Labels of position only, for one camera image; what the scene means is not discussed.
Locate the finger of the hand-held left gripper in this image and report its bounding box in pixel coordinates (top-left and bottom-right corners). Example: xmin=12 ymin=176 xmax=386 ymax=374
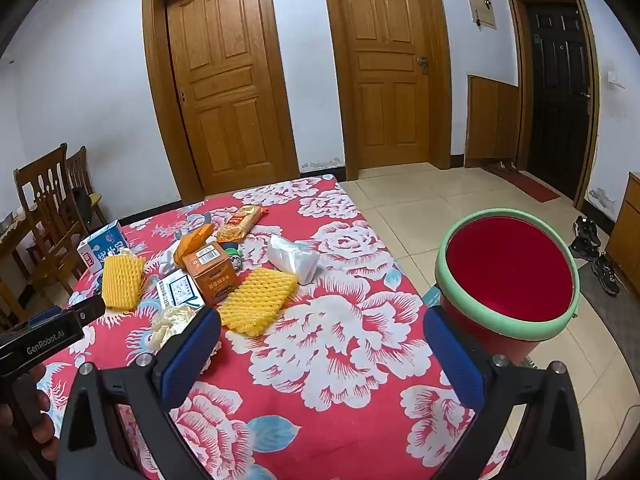
xmin=67 ymin=295 xmax=107 ymax=322

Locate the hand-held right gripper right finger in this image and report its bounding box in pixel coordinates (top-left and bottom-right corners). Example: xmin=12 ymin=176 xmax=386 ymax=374
xmin=422 ymin=306 xmax=587 ymax=480

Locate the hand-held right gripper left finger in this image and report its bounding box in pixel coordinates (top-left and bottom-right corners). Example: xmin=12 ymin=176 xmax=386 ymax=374
xmin=56 ymin=305 xmax=236 ymax=480

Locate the white foam fruit net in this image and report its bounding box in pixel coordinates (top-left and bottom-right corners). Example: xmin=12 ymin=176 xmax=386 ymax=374
xmin=149 ymin=305 xmax=198 ymax=352

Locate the yellow foam fruit net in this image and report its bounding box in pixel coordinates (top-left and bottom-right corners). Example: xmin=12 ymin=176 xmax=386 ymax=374
xmin=101 ymin=251 xmax=147 ymax=311
xmin=218 ymin=266 xmax=299 ymax=337

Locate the white and blue packet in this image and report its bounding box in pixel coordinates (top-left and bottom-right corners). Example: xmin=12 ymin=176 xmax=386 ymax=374
xmin=156 ymin=268 xmax=206 ymax=311

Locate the orange cardboard box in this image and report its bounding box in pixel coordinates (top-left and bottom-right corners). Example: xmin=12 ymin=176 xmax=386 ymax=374
xmin=181 ymin=241 xmax=244 ymax=308

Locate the red bucket with green rim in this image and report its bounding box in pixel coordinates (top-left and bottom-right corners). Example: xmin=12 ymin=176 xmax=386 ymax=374
xmin=434 ymin=210 xmax=582 ymax=357

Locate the orange triangular packet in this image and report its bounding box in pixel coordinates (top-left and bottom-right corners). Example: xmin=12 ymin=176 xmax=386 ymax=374
xmin=175 ymin=224 xmax=216 ymax=267

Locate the orange biscuit packet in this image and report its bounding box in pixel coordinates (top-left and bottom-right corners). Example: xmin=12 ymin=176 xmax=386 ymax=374
xmin=215 ymin=205 xmax=269 ymax=243

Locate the white tissue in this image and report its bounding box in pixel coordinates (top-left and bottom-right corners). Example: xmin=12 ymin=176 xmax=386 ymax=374
xmin=268 ymin=235 xmax=319 ymax=285

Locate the person's left hand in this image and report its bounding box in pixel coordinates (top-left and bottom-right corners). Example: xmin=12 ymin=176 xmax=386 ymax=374
xmin=0 ymin=364 xmax=57 ymax=456

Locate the blue and white milk carton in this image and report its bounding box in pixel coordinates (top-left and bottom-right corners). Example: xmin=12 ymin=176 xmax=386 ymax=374
xmin=76 ymin=219 xmax=131 ymax=275

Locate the carved wooden chair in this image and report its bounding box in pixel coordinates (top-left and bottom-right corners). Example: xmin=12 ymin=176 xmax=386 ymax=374
xmin=13 ymin=143 xmax=93 ymax=296
xmin=65 ymin=146 xmax=108 ymax=226

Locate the small blue-green object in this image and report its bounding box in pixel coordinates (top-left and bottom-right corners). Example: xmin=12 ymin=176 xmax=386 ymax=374
xmin=222 ymin=241 xmax=244 ymax=271

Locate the red floral tablecloth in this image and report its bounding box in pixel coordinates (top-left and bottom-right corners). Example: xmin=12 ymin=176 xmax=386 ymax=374
xmin=37 ymin=174 xmax=516 ymax=480

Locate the grey floor mat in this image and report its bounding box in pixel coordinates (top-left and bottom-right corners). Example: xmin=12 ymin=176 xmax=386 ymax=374
xmin=575 ymin=265 xmax=640 ymax=356

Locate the black sneaker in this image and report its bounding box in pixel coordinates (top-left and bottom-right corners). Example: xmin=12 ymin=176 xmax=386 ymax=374
xmin=573 ymin=216 xmax=601 ymax=246
xmin=591 ymin=253 xmax=622 ymax=296
xmin=568 ymin=235 xmax=600 ymax=262

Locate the red doormat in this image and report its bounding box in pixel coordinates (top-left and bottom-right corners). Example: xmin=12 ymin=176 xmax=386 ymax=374
xmin=482 ymin=165 xmax=561 ymax=204

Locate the wooden sideboard cabinet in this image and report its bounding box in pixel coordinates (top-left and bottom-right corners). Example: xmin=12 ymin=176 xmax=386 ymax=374
xmin=611 ymin=171 xmax=640 ymax=281

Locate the wooden panel door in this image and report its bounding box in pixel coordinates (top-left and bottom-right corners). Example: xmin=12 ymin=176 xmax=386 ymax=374
xmin=142 ymin=0 xmax=301 ymax=203

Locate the black entrance door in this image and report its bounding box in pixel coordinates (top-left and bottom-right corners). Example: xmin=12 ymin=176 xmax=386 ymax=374
xmin=506 ymin=0 xmax=601 ymax=211

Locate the thin floor cable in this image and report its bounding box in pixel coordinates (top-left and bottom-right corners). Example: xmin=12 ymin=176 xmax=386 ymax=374
xmin=617 ymin=395 xmax=640 ymax=446

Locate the low wooden wall cabinet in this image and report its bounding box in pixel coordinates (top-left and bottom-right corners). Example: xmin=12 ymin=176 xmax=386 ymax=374
xmin=466 ymin=74 xmax=522 ymax=168

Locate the wooden door with lever handle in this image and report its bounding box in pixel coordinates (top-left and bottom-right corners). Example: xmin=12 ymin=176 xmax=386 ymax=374
xmin=320 ymin=0 xmax=453 ymax=181

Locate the beige electrical wall box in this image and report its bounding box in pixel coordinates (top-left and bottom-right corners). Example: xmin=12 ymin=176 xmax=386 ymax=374
xmin=465 ymin=0 xmax=497 ymax=28

